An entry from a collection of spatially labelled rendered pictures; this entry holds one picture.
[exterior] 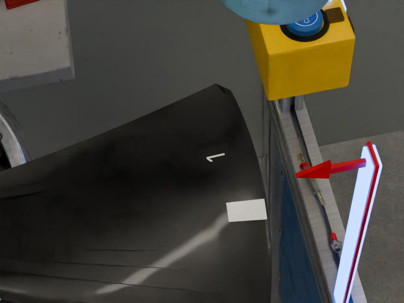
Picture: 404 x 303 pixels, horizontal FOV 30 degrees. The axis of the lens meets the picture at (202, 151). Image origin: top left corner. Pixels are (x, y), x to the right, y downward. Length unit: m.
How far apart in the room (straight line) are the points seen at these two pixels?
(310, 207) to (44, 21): 0.51
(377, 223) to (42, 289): 1.42
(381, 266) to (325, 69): 1.07
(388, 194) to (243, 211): 1.38
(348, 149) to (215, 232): 1.44
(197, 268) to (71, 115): 1.11
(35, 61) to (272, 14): 0.76
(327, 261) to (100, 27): 0.73
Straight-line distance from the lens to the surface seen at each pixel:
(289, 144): 1.01
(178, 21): 1.49
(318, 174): 0.62
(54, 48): 1.16
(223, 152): 0.63
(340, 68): 0.88
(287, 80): 0.87
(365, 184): 0.64
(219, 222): 0.62
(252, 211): 0.62
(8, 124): 0.78
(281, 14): 0.42
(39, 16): 1.21
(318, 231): 0.95
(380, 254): 1.90
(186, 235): 0.61
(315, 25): 0.84
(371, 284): 1.87
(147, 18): 1.47
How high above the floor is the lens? 1.71
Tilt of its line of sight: 58 degrees down
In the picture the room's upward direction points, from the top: 8 degrees counter-clockwise
